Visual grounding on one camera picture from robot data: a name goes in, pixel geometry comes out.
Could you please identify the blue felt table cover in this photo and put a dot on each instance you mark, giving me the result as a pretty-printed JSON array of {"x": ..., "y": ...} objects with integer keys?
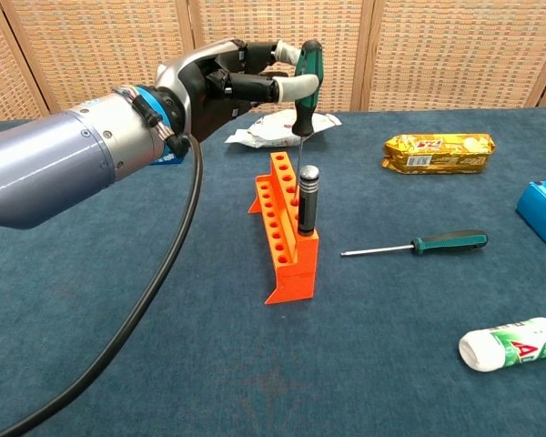
[{"x": 209, "y": 364}]

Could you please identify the black metal precision screwdriver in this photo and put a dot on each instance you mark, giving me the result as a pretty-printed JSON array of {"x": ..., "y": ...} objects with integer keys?
[{"x": 307, "y": 205}]

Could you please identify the small green black screwdriver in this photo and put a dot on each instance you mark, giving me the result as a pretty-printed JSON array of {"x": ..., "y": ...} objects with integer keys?
[{"x": 307, "y": 114}]

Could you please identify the gold biscuit packet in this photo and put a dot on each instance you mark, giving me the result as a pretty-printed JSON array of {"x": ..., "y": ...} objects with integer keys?
[{"x": 437, "y": 152}]

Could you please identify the white snack bag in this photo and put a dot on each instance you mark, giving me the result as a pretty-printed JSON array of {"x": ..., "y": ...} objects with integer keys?
[{"x": 273, "y": 132}]

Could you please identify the blue sandwich cookie box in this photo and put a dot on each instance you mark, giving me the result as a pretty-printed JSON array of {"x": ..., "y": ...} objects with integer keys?
[{"x": 168, "y": 159}]

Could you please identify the white bottle with green label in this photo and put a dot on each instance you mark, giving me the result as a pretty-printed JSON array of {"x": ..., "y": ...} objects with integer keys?
[{"x": 487, "y": 348}]

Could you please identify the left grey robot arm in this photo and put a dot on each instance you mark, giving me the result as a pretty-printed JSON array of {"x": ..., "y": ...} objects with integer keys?
[{"x": 50, "y": 159}]

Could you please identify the orange screwdriver rack with holes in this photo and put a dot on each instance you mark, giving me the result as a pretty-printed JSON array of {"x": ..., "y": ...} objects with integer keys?
[{"x": 296, "y": 277}]

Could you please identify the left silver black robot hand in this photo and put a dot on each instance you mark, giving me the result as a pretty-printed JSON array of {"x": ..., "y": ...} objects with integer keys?
[{"x": 200, "y": 91}]

